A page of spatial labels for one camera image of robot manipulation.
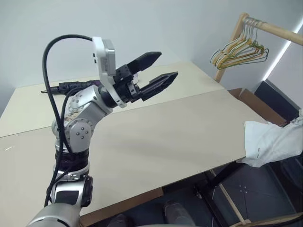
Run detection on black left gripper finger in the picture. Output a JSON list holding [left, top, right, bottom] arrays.
[[139, 71, 179, 102], [126, 50, 163, 73]]

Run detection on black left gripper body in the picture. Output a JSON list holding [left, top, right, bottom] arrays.
[[112, 65, 143, 104]]

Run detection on white shorts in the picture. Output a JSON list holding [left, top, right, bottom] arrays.
[[237, 113, 303, 168]]

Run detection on folded dark purple umbrella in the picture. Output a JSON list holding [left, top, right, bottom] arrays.
[[41, 79, 105, 95]]

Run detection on brown cardboard box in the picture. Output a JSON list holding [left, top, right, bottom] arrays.
[[228, 87, 291, 128]]

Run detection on black flat panel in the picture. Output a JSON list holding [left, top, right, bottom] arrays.
[[254, 79, 303, 120]]

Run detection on dark grey rounded shape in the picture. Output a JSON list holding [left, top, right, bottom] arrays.
[[110, 213, 130, 227], [164, 200, 190, 224]]

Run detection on wooden clothes rack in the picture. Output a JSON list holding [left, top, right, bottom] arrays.
[[214, 12, 303, 84]]

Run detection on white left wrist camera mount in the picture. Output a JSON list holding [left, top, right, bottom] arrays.
[[91, 36, 127, 109]]

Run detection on yellow coated wire hanger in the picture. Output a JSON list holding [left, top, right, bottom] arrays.
[[212, 21, 266, 70]]

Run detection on white coated wire hanger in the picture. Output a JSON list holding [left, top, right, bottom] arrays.
[[209, 20, 261, 66]]

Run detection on green coated wire hanger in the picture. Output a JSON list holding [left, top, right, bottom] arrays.
[[220, 22, 270, 69]]

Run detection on black base plate with screws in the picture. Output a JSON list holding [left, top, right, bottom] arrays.
[[193, 155, 303, 227]]

